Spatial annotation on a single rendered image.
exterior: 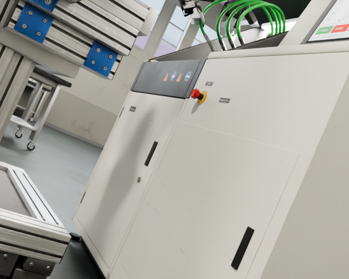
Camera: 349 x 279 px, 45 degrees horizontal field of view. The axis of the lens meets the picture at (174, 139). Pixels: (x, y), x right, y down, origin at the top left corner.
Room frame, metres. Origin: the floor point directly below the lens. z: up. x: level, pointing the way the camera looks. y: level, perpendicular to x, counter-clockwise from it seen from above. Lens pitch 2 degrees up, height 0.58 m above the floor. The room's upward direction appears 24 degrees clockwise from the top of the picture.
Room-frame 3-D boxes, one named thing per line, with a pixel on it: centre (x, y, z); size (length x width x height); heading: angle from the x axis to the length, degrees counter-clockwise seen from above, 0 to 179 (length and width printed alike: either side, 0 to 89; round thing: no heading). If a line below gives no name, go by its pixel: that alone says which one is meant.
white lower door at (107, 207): (1.86, 0.16, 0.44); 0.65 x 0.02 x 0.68; 25
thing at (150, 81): (1.86, 0.14, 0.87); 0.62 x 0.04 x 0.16; 25
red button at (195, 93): (1.44, -0.01, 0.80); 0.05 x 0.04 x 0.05; 25
